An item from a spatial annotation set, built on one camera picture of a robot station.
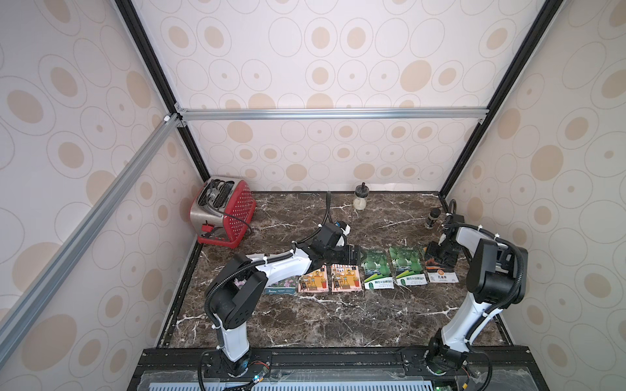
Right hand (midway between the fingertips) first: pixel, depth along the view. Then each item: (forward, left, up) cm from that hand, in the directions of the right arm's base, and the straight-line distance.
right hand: (445, 262), depth 96 cm
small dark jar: (+17, +3, +8) cm, 19 cm away
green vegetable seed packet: (-2, +14, 0) cm, 14 cm away
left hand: (-6, +33, +13) cm, 36 cm away
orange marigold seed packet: (-6, +3, 0) cm, 7 cm away
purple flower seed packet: (-13, +61, +2) cm, 63 cm away
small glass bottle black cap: (+26, +32, +11) cm, 43 cm away
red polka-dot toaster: (+6, +86, +20) cm, 88 cm away
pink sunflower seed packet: (-9, +39, +1) cm, 40 cm away
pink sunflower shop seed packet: (-11, +51, +2) cm, 52 cm away
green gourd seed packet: (-4, +27, 0) cm, 27 cm away
